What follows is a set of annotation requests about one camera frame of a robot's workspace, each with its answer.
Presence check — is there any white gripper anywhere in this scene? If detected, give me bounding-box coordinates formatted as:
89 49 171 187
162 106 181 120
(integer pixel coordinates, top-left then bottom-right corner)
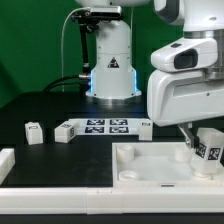
147 38 224 149

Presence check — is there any white square table top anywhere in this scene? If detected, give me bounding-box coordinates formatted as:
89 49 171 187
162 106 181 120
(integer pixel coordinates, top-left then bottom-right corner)
112 142 224 188

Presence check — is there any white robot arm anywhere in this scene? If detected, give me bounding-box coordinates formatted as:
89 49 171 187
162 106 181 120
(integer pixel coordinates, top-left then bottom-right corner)
76 0 224 147

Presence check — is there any white base tag plate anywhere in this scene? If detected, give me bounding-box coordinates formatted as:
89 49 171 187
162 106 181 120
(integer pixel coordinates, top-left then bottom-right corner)
71 118 152 135

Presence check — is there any white U-shaped obstacle fence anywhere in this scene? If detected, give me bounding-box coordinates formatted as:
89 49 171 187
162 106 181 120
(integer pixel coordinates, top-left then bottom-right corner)
0 146 224 215

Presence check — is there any black cable bundle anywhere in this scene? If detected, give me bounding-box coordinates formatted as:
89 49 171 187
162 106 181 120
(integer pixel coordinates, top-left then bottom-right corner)
42 75 92 93

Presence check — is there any black camera on stand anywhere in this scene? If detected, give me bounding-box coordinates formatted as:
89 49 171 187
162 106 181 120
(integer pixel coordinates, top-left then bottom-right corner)
71 6 123 74

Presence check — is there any grey cable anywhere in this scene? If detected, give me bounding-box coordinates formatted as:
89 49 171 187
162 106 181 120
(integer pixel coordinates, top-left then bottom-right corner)
60 7 90 93

